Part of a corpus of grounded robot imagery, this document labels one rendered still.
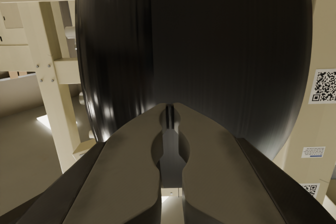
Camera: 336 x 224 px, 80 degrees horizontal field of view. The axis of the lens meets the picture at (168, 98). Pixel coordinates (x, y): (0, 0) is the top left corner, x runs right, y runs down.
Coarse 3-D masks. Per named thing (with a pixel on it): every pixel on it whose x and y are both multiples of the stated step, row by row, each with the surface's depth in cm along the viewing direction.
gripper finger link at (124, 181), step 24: (144, 120) 10; (168, 120) 12; (120, 144) 9; (144, 144) 9; (96, 168) 7; (120, 168) 7; (144, 168) 7; (96, 192) 7; (120, 192) 7; (144, 192) 6; (72, 216) 6; (96, 216) 6; (120, 216) 6; (144, 216) 6
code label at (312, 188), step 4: (300, 184) 50; (304, 184) 50; (308, 184) 50; (312, 184) 50; (316, 184) 50; (304, 188) 51; (308, 188) 51; (312, 188) 51; (316, 188) 51; (312, 192) 51; (316, 192) 51
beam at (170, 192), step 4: (164, 188) 84; (168, 188) 84; (172, 188) 84; (176, 188) 84; (180, 188) 84; (164, 192) 85; (168, 192) 85; (172, 192) 85; (176, 192) 85; (180, 192) 85
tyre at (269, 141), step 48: (96, 0) 21; (144, 0) 20; (192, 0) 20; (240, 0) 20; (288, 0) 20; (96, 48) 21; (144, 48) 20; (192, 48) 20; (240, 48) 20; (288, 48) 21; (96, 96) 23; (144, 96) 22; (192, 96) 22; (240, 96) 22; (288, 96) 22
